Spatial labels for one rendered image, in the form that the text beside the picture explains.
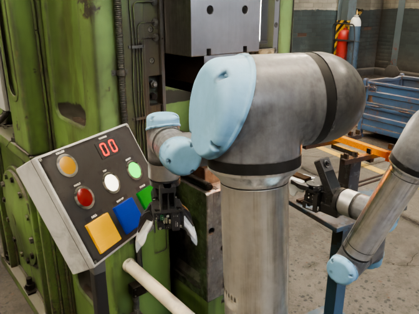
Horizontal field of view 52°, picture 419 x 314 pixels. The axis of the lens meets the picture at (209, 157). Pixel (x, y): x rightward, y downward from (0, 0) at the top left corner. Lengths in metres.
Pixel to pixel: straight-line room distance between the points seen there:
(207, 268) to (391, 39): 9.51
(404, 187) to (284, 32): 1.06
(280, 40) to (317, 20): 7.80
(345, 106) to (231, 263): 0.23
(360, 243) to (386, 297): 1.60
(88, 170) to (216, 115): 0.67
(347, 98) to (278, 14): 1.34
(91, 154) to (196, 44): 0.51
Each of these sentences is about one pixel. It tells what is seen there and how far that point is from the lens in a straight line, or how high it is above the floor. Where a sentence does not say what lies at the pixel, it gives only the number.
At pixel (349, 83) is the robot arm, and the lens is 0.53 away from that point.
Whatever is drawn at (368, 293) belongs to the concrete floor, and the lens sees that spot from 2.67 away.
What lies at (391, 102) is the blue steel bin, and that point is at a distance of 5.33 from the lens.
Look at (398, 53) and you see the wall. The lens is 10.62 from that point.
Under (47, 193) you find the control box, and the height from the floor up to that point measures 1.12.
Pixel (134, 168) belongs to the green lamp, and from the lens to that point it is 1.20.
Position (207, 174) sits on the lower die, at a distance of 1.52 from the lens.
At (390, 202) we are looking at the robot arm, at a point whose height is 1.11.
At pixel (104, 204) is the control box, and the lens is 1.09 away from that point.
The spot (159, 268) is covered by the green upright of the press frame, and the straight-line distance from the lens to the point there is 1.75.
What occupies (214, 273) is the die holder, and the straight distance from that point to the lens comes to 1.64.
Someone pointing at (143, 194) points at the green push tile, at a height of 1.03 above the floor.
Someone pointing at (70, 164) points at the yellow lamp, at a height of 1.16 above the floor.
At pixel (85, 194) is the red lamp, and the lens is 1.06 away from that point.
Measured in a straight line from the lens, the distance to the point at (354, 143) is 1.79.
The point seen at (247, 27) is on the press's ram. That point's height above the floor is 1.45.
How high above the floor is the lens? 1.51
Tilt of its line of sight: 19 degrees down
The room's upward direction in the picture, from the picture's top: straight up
